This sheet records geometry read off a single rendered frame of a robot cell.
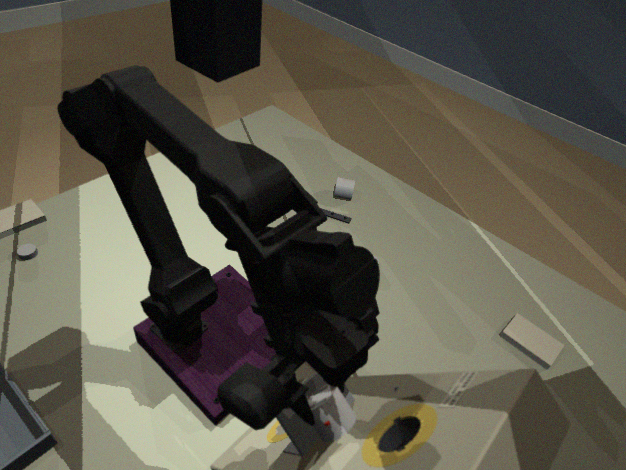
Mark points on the white cylinder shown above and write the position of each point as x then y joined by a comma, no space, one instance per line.
344,188

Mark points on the beige flat rectangular slab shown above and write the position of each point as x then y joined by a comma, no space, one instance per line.
19,217
531,341

